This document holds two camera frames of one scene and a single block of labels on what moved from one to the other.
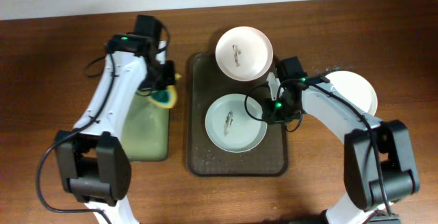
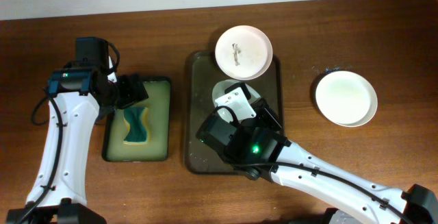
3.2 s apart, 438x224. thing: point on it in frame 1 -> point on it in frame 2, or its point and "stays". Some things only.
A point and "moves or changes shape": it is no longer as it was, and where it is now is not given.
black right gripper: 273,111 -> 267,114
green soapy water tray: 145,133 stays
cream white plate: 354,88 stays
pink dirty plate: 243,53 stays
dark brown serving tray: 205,84 stays
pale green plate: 230,125 moves or changes shape
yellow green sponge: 165,98 -> 139,120
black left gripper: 168,79 -> 133,90
